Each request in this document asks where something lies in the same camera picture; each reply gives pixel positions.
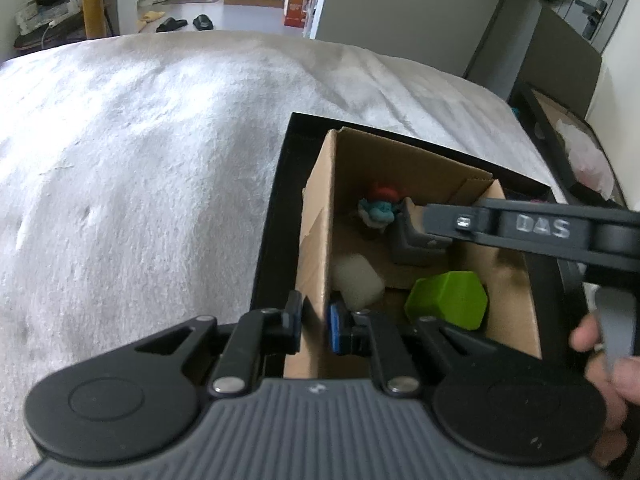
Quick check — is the white charger cube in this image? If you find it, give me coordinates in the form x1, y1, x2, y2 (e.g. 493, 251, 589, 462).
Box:
331, 254, 385, 311

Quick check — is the green hexagonal box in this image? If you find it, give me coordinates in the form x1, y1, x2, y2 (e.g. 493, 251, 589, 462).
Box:
405, 271, 488, 330

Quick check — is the grey bunny cube toy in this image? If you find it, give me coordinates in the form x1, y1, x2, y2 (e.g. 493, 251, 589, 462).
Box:
390, 197, 452, 266

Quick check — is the red blue beer-mug figurine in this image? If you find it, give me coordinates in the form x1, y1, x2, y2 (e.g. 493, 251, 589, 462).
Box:
357, 183, 400, 231

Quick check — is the brown cardboard box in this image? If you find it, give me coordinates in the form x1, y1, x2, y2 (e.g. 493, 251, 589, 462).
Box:
284, 127, 542, 379

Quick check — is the person right hand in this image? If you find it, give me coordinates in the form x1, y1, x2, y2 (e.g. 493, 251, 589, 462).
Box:
569, 311, 640, 468

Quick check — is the white plastic bag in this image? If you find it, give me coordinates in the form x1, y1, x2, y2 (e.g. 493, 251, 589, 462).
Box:
554, 119, 615, 200

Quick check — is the black tray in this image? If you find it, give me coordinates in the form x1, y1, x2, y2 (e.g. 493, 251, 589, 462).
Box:
249, 112, 589, 376

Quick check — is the white bed blanket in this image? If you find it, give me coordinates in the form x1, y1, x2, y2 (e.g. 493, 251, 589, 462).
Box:
1, 32, 554, 479

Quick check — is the black slipper right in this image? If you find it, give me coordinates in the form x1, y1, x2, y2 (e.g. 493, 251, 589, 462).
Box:
193, 14, 215, 32

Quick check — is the black slipper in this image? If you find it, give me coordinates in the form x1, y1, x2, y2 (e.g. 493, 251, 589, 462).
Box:
193, 14, 215, 32
156, 18, 188, 32

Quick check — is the black slipper left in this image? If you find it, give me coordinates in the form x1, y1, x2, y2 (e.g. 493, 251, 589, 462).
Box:
156, 18, 188, 32

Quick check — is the orange carton on floor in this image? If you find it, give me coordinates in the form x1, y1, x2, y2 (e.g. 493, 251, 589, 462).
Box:
283, 0, 306, 28

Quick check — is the gold-edged side table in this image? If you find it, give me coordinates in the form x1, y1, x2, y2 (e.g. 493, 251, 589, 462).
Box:
12, 0, 115, 55

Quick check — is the door handle lock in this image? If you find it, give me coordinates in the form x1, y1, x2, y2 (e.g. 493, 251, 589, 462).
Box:
574, 0, 608, 40

